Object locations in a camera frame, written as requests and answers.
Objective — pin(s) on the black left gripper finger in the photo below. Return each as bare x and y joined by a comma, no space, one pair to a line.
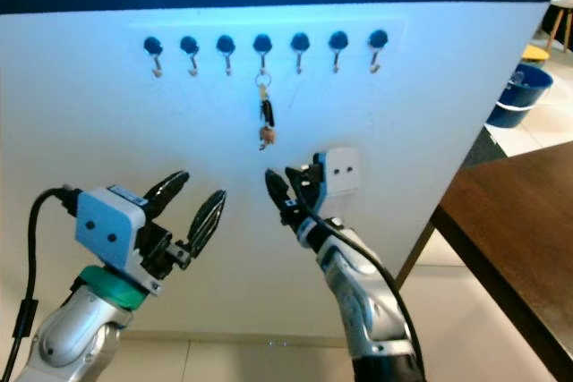
208,221
168,190

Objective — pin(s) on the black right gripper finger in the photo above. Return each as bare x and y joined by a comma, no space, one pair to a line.
282,194
304,185

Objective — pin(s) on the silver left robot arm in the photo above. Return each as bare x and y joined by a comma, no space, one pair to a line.
67,337

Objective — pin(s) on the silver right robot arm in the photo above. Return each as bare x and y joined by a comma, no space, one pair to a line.
358,301

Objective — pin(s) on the key bunch with brown charm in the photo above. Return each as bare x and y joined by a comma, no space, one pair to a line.
267,114

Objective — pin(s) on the dark brown wooden table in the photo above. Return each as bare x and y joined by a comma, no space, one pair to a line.
519,221

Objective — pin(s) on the yellow round stool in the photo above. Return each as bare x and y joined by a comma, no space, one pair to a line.
535,51

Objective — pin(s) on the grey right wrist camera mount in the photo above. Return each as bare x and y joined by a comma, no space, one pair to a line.
340,169

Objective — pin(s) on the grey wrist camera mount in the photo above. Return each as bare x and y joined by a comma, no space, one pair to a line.
340,169
107,230

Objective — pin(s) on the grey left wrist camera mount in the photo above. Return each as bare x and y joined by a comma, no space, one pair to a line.
107,230

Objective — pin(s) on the blue round wall hook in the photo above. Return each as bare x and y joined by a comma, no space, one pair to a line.
153,45
338,39
378,38
262,42
189,44
300,41
226,43

